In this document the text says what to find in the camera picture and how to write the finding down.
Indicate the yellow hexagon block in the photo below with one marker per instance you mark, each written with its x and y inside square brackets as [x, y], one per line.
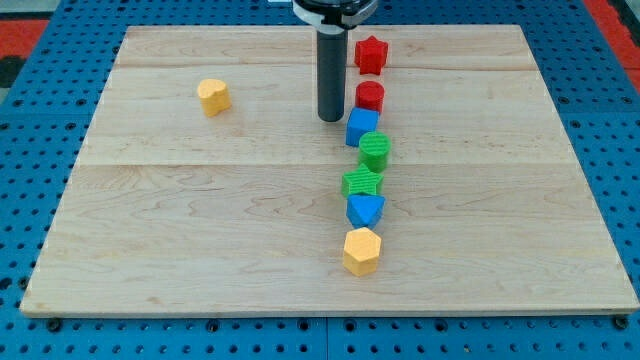
[361, 251]

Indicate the blue triangle block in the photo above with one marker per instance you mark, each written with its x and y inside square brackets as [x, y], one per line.
[365, 210]

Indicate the blue cube block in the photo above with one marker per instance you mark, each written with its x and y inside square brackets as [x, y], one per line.
[360, 122]

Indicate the red star block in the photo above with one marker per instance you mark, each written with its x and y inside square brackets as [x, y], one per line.
[371, 55]

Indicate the black cylindrical pointer rod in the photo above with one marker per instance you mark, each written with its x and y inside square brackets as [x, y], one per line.
[331, 75]

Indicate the wooden board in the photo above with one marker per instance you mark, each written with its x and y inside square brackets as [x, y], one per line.
[169, 213]

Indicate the yellow heart block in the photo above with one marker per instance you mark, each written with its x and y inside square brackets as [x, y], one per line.
[214, 96]

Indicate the red cylinder block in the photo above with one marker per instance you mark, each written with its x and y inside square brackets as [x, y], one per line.
[370, 95]

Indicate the robot arm flange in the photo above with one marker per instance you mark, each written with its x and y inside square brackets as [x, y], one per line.
[332, 17]

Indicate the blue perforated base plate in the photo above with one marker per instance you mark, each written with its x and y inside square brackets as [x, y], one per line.
[47, 111]

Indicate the green star block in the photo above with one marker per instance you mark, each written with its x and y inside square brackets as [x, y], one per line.
[361, 181]

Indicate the green cylinder block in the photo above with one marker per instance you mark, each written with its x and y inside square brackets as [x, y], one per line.
[374, 149]

